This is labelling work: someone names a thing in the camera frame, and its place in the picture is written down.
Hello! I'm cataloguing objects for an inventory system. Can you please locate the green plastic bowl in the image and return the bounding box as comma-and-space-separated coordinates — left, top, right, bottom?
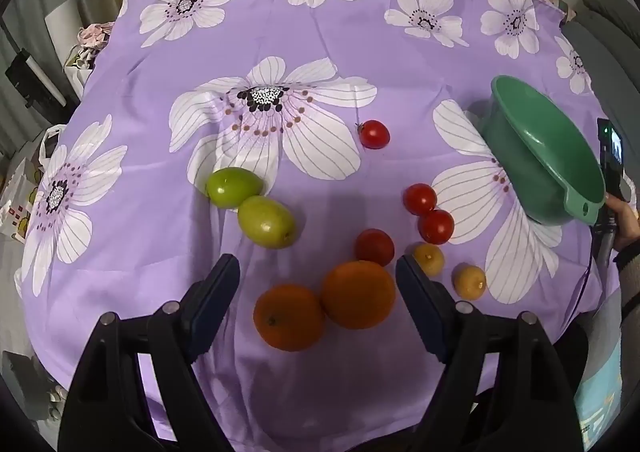
480, 75, 605, 226

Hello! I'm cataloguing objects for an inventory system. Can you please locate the yellow cherry tomato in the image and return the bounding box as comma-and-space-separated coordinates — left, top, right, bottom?
452, 264, 487, 300
412, 243, 445, 278

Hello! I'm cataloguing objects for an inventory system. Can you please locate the red cherry tomato pair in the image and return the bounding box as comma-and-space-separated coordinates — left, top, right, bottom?
402, 183, 437, 217
418, 209, 454, 245

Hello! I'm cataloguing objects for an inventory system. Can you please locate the orange fruit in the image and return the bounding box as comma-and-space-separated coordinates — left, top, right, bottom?
253, 284, 326, 352
320, 260, 396, 330

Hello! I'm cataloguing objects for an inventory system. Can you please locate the green jujube fruit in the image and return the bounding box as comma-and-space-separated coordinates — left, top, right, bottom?
238, 195, 297, 250
205, 167, 264, 209

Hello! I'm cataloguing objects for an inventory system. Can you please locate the grey sofa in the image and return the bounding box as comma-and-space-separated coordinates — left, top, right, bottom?
562, 0, 639, 153

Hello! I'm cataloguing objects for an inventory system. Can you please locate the white plastic shopping bag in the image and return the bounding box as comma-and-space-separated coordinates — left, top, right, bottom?
1, 124, 65, 243

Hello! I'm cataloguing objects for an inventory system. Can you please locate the purple floral tablecloth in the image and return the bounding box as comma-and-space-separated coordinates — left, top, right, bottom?
22, 0, 601, 451

